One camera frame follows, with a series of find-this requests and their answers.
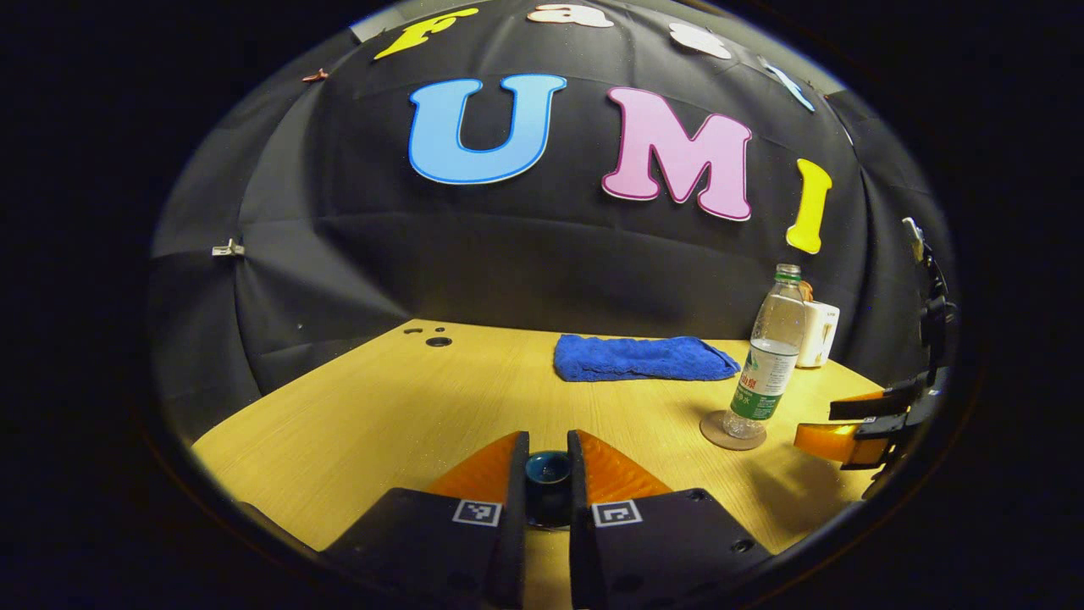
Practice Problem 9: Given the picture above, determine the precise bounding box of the round brown coaster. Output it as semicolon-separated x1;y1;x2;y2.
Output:
700;410;768;452

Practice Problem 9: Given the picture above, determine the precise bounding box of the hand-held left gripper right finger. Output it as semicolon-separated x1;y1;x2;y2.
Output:
567;430;772;609

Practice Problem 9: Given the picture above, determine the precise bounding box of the blue towel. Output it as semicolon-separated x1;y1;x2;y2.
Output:
554;334;742;383

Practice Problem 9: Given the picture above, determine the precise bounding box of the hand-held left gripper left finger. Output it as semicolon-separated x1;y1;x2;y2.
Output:
322;430;530;609

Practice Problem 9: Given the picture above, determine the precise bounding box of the black backdrop cloth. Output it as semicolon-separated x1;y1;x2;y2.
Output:
148;0;954;433

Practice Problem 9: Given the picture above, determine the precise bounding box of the clear plastic water bottle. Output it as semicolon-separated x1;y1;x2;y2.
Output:
722;263;807;440

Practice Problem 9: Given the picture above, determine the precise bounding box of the white toaster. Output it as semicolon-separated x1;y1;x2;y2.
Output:
796;301;841;369

